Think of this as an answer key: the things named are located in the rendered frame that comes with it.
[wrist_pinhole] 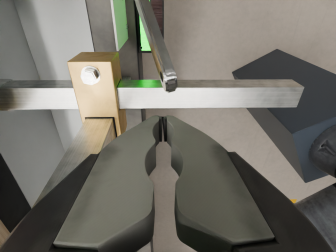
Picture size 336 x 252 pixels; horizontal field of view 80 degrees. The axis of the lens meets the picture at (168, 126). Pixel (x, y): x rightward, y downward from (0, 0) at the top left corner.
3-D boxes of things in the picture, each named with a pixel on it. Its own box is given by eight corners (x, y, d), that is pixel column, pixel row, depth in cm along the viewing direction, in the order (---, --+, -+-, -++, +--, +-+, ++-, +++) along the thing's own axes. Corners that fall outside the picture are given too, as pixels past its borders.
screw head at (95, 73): (98, 65, 23) (96, 68, 22) (101, 83, 24) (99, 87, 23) (79, 65, 23) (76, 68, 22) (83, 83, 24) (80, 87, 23)
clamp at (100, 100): (123, 51, 27) (116, 61, 23) (132, 135, 34) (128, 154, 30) (76, 51, 27) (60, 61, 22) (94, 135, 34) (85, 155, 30)
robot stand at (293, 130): (277, 48, 105) (386, 95, 54) (286, 87, 117) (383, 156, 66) (231, 72, 111) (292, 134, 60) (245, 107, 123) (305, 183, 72)
